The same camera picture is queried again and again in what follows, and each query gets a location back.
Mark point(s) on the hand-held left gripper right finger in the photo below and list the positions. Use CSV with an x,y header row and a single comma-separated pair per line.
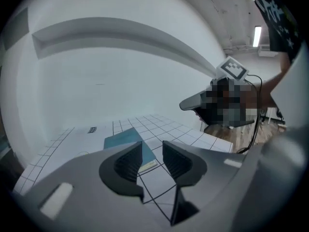
x,y
178,161

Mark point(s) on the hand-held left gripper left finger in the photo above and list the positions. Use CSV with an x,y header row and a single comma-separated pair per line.
x,y
125,163

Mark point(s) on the white air conditioner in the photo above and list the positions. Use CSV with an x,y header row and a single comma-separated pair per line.
x,y
268,52

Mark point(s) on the person's right forearm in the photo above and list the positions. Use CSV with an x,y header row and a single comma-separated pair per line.
x,y
270,91

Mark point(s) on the person's black star-print shirt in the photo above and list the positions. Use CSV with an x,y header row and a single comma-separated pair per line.
x,y
277,20

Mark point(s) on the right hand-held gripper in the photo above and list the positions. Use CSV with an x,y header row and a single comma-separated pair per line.
x,y
233,68

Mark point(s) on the ceiling strip light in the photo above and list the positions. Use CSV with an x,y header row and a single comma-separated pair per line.
x,y
257,36

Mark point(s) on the white desk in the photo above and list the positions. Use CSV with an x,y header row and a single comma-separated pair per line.
x,y
268,116

